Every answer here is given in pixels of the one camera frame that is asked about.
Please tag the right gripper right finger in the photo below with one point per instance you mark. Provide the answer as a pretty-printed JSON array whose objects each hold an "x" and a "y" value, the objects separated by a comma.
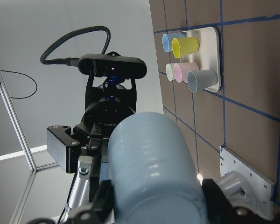
[{"x": 220, "y": 210}]

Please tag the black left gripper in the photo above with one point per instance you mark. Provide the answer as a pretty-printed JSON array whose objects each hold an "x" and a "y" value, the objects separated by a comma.
[{"x": 105, "y": 107}]

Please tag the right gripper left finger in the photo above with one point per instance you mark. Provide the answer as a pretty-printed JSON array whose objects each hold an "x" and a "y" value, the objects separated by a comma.
[{"x": 96, "y": 212}]

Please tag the light blue ikea cup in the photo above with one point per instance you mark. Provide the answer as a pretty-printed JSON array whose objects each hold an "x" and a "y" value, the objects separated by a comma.
[{"x": 153, "y": 174}]

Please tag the cream white cup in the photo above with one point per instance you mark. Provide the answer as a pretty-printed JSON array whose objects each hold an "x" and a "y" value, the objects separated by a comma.
[{"x": 170, "y": 71}]

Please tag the pink cup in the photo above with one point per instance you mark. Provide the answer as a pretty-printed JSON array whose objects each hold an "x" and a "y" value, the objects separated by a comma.
[{"x": 181, "y": 70}]

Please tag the blue cup on tray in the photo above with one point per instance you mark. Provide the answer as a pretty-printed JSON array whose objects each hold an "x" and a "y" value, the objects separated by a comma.
[{"x": 167, "y": 40}]

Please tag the grey cup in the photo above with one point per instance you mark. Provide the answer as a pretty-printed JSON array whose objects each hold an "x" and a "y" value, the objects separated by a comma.
[{"x": 201, "y": 79}]

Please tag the yellow cup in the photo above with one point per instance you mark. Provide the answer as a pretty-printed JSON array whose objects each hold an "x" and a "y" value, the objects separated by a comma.
[{"x": 184, "y": 46}]

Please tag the beige plastic tray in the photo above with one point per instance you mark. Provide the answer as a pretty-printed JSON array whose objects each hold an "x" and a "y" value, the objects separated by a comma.
[{"x": 208, "y": 55}]

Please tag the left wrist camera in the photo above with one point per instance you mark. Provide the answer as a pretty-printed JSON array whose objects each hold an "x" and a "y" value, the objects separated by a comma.
[{"x": 99, "y": 65}]

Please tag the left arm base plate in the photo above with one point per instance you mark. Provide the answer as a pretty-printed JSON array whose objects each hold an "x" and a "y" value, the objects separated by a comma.
[{"x": 247, "y": 172}]

